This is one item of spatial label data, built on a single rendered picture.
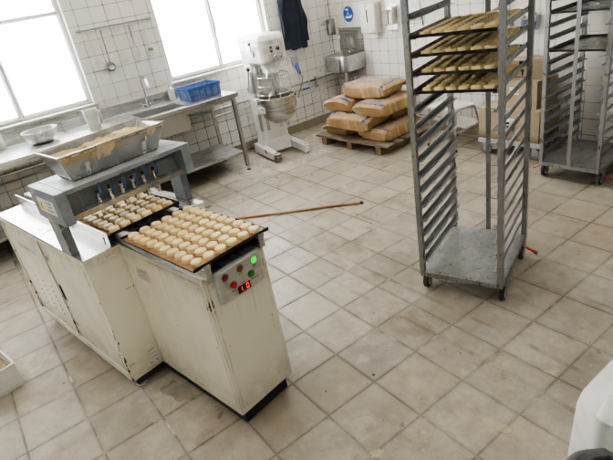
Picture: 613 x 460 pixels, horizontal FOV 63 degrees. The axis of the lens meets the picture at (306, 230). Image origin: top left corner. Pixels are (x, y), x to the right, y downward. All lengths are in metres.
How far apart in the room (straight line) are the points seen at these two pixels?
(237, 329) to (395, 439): 0.84
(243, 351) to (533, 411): 1.30
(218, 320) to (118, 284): 0.70
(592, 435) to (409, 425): 1.78
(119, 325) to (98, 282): 0.27
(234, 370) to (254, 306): 0.30
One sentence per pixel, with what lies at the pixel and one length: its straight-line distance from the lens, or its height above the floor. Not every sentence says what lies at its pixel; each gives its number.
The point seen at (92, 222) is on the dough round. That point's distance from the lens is 2.78.
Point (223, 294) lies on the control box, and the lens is 2.08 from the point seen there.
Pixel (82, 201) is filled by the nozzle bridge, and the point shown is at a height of 1.08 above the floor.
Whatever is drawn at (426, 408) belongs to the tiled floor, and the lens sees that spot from 2.49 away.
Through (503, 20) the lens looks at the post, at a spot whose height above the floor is 1.53.
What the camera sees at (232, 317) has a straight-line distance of 2.19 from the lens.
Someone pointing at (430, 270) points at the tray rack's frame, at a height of 0.15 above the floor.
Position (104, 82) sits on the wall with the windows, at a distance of 5.88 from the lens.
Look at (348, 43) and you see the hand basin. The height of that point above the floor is 1.00.
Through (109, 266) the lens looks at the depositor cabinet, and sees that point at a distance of 2.61.
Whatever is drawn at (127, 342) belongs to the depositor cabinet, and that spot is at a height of 0.32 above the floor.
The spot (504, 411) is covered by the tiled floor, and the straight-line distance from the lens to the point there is 2.50.
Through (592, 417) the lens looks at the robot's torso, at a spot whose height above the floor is 1.34.
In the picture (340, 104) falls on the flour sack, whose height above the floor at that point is 0.49.
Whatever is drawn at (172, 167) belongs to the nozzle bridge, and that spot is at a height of 1.06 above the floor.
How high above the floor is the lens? 1.83
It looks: 26 degrees down
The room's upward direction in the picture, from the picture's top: 11 degrees counter-clockwise
